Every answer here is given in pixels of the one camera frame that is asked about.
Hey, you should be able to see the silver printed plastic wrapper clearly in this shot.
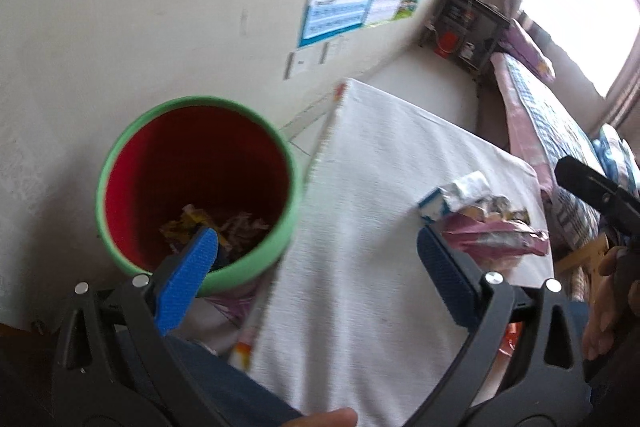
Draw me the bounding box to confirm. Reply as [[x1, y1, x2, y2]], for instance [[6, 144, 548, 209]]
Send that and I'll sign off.
[[442, 171, 489, 210]]

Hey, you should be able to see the person's right hand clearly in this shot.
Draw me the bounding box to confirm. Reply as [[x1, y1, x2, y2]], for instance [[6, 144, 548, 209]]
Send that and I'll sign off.
[[582, 247, 640, 361]]

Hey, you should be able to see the large pink snack wrapper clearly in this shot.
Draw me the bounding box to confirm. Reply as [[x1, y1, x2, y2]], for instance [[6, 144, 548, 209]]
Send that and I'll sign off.
[[440, 212, 550, 259]]

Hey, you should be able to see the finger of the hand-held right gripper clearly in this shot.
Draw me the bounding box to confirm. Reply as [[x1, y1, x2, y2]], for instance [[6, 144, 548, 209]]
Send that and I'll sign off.
[[555, 156, 640, 235]]

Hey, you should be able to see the bed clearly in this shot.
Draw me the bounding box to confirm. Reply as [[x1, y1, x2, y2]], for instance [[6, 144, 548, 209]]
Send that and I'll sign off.
[[487, 52, 640, 269]]

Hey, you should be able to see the blue floral pillow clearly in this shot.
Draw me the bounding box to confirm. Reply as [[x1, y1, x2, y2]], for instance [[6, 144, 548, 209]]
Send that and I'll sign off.
[[597, 124, 639, 196]]

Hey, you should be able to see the dark shelf unit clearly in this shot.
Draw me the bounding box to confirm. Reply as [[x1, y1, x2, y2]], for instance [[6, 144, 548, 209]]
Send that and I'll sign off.
[[420, 0, 511, 76]]

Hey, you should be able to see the patterned tablecloth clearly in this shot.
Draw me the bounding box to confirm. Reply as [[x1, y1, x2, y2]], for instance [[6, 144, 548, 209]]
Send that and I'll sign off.
[[202, 82, 351, 374]]

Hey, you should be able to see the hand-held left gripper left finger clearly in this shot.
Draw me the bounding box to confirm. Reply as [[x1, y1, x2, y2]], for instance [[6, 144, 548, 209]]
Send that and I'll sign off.
[[52, 227, 231, 427]]

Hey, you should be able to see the white table cloth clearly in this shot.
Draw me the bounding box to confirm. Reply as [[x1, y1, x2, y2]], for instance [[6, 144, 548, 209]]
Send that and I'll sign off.
[[247, 78, 557, 427]]

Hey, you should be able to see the person's left leg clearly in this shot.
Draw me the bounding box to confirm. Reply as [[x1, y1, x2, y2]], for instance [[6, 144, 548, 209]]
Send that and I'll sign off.
[[165, 334, 304, 427]]

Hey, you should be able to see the yellow wrapper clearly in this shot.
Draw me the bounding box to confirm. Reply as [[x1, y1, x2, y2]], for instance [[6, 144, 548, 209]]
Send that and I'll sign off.
[[162, 206, 212, 254]]

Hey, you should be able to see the red bucket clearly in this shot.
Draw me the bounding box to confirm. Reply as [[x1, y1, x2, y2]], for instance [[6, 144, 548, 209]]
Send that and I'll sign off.
[[434, 32, 459, 57]]

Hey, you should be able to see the red bin with green rim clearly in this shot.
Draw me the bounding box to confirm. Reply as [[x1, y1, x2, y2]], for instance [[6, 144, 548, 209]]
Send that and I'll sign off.
[[96, 95, 304, 299]]

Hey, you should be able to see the large white wall socket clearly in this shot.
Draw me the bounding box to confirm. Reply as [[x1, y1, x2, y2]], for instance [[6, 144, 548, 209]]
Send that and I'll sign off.
[[285, 49, 314, 80]]

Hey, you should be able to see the pink pillow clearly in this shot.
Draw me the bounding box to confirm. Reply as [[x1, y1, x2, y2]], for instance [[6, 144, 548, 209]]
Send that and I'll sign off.
[[502, 19, 556, 83]]

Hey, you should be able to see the plaid quilt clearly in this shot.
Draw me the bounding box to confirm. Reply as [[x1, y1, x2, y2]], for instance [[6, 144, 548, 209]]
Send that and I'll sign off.
[[505, 54, 609, 249]]

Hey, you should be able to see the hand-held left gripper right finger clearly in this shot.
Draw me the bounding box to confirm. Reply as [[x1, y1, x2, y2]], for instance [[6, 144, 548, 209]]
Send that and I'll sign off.
[[404, 224, 587, 427]]

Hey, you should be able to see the window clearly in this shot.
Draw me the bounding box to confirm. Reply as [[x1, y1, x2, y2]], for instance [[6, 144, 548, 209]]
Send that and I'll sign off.
[[520, 0, 640, 98]]

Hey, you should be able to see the person's left hand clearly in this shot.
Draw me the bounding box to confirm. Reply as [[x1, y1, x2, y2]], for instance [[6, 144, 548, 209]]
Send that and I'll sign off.
[[287, 408, 359, 427]]

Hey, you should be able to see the wooden chair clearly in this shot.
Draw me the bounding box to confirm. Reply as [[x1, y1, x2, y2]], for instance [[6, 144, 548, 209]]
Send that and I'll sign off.
[[555, 234, 609, 276]]

